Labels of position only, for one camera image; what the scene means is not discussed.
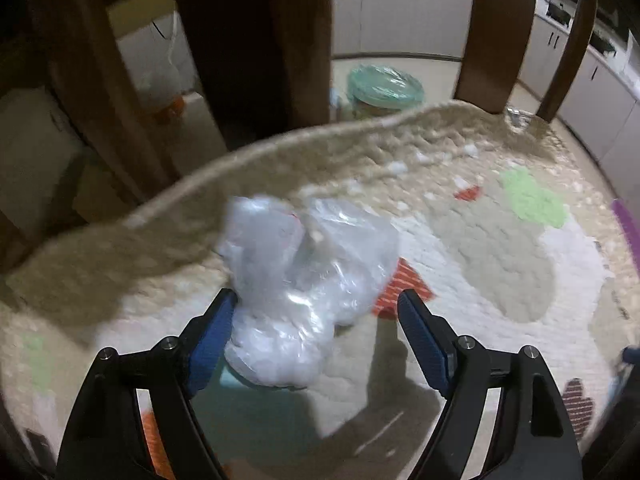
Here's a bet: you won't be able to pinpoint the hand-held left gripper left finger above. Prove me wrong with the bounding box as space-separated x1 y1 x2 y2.
56 287 240 480

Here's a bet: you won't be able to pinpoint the brown wooden chair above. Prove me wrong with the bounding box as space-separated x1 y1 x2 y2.
30 0 598 201

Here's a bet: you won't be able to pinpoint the white kitchen cabinets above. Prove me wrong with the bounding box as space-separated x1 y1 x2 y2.
332 0 640 186

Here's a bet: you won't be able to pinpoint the purple plastic basket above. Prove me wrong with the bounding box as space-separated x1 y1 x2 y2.
611 197 640 266

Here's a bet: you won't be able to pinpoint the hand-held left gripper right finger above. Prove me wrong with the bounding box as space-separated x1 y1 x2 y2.
396 287 585 480

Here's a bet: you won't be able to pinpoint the clear plastic bag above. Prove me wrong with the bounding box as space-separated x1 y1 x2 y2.
215 195 401 388

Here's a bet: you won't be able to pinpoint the white hanging plastic bag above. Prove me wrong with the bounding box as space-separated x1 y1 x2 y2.
137 10 188 106

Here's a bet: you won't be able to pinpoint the trash bin with green liner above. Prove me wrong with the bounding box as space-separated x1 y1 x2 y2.
347 64 425 121

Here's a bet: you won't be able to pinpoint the orange round object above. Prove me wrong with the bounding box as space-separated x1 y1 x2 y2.
152 95 186 121

